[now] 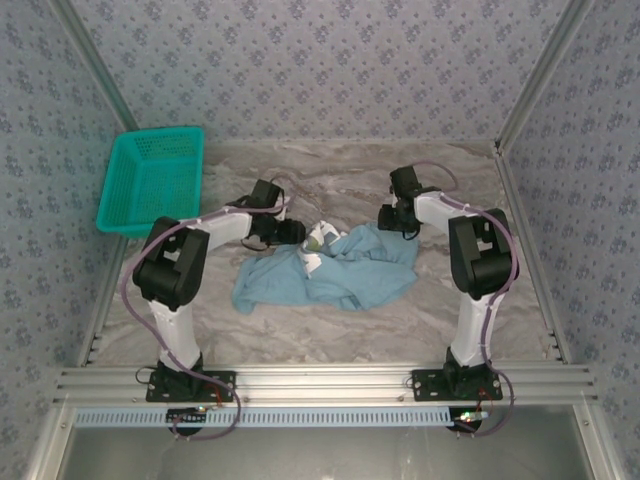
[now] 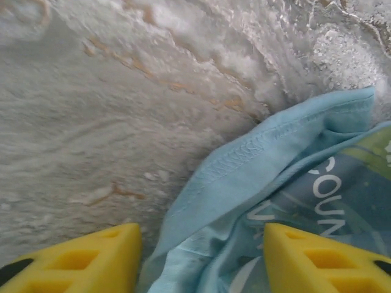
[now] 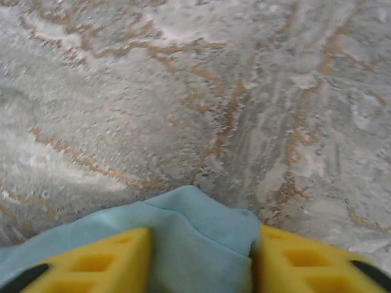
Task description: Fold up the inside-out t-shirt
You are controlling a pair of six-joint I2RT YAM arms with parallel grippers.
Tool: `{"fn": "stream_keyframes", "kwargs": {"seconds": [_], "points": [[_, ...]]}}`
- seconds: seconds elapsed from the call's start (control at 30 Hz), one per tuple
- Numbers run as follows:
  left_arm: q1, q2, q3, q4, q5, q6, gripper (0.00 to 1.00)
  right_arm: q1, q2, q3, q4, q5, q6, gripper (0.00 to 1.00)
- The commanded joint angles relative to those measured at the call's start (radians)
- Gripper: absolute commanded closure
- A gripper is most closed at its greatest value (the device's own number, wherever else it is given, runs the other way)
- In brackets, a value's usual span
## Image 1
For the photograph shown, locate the light blue t-shirt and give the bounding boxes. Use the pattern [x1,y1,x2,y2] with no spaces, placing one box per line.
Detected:
[230,219,419,315]

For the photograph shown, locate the teal plastic basket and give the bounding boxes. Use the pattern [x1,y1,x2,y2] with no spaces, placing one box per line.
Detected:
[94,125,206,240]

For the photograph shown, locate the small black controller board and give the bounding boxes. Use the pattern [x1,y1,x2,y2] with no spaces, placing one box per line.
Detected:
[452,407,489,431]
[166,407,209,427]

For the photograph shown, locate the grey metal panel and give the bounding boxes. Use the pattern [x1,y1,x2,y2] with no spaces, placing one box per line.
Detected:
[29,404,624,480]

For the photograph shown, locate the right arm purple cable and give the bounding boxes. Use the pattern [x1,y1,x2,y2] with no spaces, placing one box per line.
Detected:
[407,159,521,439]

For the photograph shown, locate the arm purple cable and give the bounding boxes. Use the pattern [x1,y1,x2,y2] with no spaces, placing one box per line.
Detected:
[407,159,521,439]
[121,172,244,442]

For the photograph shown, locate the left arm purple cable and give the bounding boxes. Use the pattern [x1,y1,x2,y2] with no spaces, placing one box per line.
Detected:
[121,172,244,442]

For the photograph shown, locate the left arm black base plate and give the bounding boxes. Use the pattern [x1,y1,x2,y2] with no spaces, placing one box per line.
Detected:
[134,368,237,403]

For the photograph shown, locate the aluminium mounting rail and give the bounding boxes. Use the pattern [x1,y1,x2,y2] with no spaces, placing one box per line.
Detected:
[52,364,599,405]

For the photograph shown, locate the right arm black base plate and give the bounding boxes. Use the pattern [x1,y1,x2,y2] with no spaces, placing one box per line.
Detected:
[410,368,504,403]

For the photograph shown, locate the aluminium table side rail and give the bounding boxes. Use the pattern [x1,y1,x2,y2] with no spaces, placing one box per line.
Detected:
[77,234,132,369]
[493,143,574,369]

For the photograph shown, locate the white slotted cable duct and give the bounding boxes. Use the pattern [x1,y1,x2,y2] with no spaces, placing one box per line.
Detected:
[73,405,482,429]

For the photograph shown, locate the aluminium frame post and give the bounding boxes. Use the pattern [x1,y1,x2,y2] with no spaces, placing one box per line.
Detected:
[52,0,140,132]
[493,0,601,151]

